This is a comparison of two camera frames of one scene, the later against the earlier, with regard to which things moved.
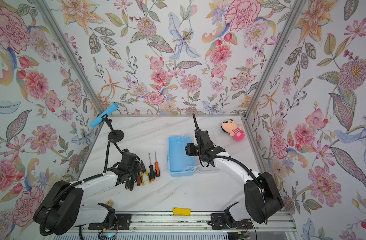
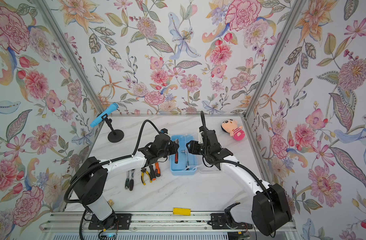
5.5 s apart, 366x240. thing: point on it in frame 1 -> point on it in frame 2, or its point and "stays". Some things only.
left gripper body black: (136, 168) -> (163, 153)
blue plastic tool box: (180, 164) stays
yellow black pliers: (144, 170) stays
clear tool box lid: (208, 170) stays
